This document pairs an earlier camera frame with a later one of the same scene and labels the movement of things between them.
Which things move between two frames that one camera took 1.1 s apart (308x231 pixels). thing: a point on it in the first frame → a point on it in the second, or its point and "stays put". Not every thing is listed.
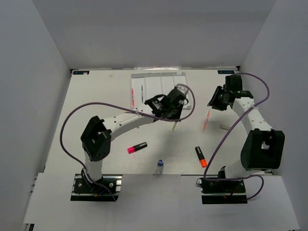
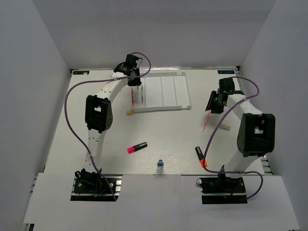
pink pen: [133, 97] stays put
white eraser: [224, 126] stays put
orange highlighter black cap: [203, 160] stays put
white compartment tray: [144, 86] stays put
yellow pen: [174, 125] → [137, 94]
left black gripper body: [174, 112] → [135, 81]
